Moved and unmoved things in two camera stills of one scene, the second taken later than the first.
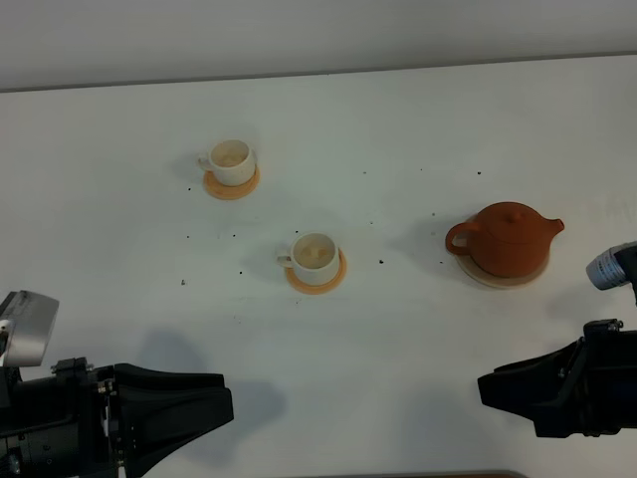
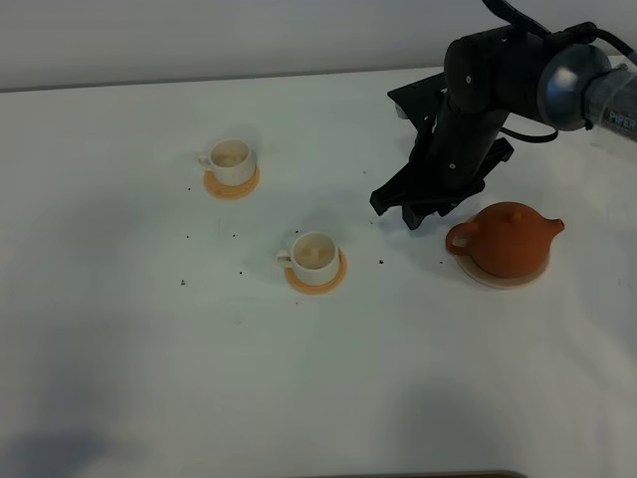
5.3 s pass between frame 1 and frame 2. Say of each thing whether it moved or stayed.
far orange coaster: stayed
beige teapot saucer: stayed
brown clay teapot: stayed
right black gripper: moved
